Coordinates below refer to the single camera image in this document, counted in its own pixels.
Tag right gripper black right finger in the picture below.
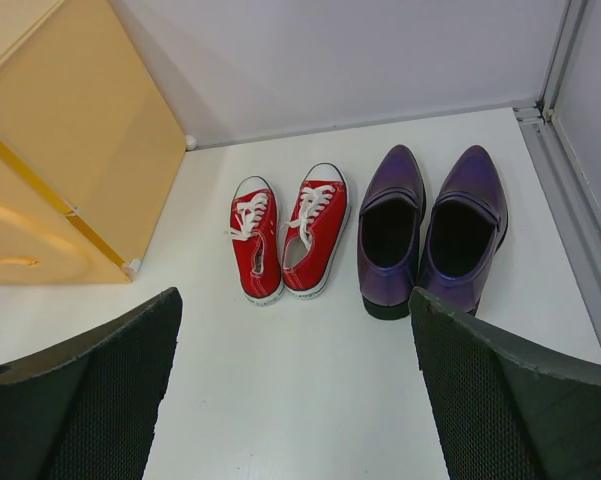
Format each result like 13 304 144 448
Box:
409 288 601 479

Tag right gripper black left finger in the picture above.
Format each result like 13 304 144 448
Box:
0 287 183 479

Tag purple leather loafer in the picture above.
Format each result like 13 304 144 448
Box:
357 144 426 321
418 145 509 314

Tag red canvas sneaker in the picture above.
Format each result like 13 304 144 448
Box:
282 163 350 300
228 176 284 306

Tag yellow plastic shoe cabinet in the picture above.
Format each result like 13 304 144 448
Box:
0 1 185 285

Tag aluminium frame post right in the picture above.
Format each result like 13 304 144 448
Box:
512 0 601 371

